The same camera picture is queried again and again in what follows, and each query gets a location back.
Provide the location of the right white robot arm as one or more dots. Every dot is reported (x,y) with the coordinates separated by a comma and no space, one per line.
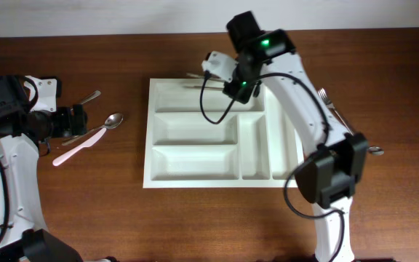
(335,158)

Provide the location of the pink plastic knife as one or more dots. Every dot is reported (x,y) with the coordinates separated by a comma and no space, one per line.
(86,144)

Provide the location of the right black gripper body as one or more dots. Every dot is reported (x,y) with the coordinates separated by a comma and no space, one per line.
(238,89)

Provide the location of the steel fork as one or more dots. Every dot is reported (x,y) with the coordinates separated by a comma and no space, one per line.
(323,95)

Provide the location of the white plastic cutlery tray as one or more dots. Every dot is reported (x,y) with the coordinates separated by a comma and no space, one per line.
(197,139)

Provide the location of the large steel spoon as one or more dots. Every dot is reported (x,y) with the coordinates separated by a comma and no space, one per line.
(113,121)

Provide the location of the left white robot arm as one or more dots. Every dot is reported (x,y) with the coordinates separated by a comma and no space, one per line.
(29,118)

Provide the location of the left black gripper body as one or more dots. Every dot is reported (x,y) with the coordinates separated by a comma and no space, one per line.
(63,124)

